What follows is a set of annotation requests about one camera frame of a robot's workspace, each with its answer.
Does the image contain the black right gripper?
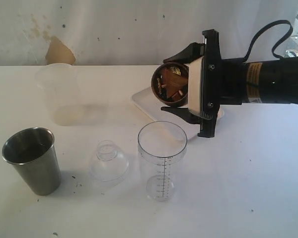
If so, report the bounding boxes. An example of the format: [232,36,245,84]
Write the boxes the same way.
[160,29,244,138]

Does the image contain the tan wooden pieces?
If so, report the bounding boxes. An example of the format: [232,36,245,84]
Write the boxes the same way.
[156,64,188,103]

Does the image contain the brown wooden cup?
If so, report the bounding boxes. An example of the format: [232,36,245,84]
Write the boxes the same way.
[151,62,189,108]

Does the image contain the stainless steel cup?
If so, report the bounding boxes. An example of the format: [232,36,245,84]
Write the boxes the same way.
[1,127,61,196]

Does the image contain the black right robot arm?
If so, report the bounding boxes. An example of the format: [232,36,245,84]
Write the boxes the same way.
[161,29,298,138]

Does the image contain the clear plastic shaker body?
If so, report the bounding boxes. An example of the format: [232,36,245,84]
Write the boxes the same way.
[137,121,187,201]

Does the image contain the clear dome shaker lid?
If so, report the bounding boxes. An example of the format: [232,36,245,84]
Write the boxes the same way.
[88,140,129,186]

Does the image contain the white rectangular tray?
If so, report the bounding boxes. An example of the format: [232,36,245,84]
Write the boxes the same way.
[131,87,200,140]

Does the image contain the translucent plastic measuring cup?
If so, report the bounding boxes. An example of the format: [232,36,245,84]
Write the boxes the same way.
[35,63,84,126]

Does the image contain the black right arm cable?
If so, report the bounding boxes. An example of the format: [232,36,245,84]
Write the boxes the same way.
[242,19,294,61]

